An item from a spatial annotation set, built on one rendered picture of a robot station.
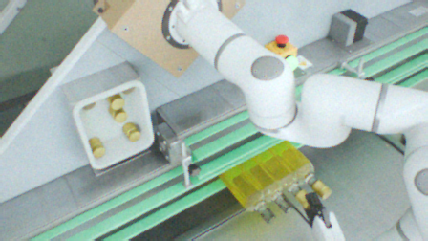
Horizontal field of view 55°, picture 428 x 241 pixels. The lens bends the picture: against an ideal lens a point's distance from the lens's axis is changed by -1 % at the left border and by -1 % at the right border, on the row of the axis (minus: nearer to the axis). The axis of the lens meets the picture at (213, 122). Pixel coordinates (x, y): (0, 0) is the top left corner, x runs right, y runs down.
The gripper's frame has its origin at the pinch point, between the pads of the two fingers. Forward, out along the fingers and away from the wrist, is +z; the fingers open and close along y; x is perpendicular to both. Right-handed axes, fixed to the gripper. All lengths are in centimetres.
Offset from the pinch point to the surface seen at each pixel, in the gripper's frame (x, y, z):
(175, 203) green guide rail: 34.9, -1.3, 11.9
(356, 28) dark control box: -33, 17, 46
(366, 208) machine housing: -21.1, -17.6, 3.1
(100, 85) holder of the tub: 45, 36, 24
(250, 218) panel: 14.7, -11.9, 7.1
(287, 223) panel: 5.1, -12.3, 2.9
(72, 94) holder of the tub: 51, 36, 22
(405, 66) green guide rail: -51, 1, 40
